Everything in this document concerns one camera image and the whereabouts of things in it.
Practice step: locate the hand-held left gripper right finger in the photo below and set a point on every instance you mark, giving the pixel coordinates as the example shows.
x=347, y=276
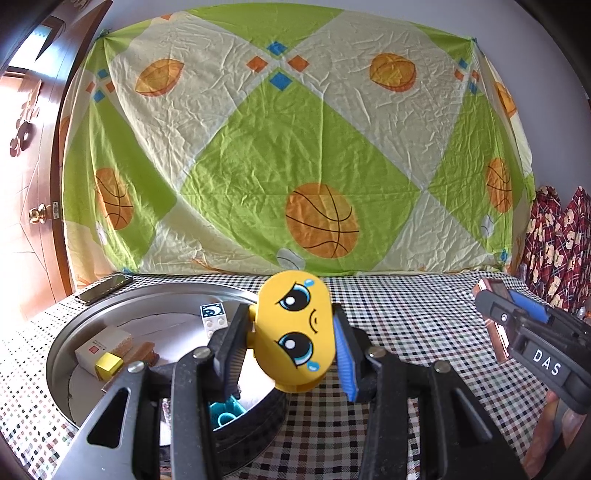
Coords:
x=344, y=355

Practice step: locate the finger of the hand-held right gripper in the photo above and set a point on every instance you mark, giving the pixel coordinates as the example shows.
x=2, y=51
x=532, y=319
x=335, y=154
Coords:
x=496, y=309
x=531, y=307

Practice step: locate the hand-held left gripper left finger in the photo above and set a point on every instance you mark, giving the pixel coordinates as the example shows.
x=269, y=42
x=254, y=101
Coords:
x=231, y=355

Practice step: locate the brown rectangular plastic case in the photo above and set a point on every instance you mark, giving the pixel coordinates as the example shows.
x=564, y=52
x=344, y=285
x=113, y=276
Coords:
x=501, y=344

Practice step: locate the white picture toy cube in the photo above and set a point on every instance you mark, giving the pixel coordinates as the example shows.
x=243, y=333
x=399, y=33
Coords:
x=212, y=311

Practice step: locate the yellow face toy head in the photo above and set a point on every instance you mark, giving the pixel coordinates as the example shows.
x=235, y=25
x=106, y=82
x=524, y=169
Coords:
x=295, y=332

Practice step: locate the teal bear toy block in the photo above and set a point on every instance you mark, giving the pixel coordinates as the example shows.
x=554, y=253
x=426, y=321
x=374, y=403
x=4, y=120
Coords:
x=226, y=415

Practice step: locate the round dark cookie tin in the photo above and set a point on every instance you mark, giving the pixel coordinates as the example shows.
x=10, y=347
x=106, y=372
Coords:
x=268, y=415

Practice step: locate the brown and beige rectangular block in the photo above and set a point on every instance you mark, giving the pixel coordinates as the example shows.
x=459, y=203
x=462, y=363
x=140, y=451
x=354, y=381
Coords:
x=143, y=354

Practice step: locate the yellow toy block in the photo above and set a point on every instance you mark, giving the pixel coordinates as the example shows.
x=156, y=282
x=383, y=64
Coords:
x=108, y=364

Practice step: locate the white box with red label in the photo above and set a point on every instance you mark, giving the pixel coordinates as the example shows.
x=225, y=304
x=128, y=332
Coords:
x=92, y=353

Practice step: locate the person's right hand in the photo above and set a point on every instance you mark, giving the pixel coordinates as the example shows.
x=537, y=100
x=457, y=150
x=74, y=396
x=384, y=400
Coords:
x=551, y=429

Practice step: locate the red patterned cloth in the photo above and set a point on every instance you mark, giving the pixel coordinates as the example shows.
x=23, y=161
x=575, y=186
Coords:
x=554, y=249

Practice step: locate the checkered tablecloth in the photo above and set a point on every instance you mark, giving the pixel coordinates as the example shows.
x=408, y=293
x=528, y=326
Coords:
x=415, y=323

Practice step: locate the black smartphone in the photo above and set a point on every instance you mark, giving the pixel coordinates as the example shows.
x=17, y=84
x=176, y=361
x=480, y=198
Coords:
x=104, y=289

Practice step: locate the green basketball print bedsheet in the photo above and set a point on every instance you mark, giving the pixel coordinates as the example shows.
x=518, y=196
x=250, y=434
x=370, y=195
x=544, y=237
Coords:
x=258, y=138

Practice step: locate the brown wooden door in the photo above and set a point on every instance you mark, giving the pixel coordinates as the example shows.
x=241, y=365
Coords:
x=23, y=277

